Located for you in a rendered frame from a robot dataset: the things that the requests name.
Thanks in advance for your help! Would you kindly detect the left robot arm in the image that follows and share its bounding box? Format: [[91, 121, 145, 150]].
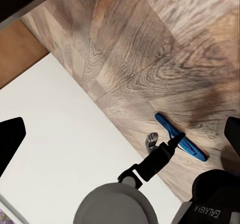
[[118, 132, 186, 189]]

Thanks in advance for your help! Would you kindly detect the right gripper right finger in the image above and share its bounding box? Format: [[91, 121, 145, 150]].
[[224, 117, 240, 157]]

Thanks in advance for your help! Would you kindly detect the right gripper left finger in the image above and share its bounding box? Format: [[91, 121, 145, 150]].
[[0, 117, 26, 177]]

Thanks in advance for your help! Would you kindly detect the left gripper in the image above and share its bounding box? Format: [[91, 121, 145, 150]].
[[145, 132, 186, 173]]

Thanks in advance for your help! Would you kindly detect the sandal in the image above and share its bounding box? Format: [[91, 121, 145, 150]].
[[155, 113, 208, 162]]

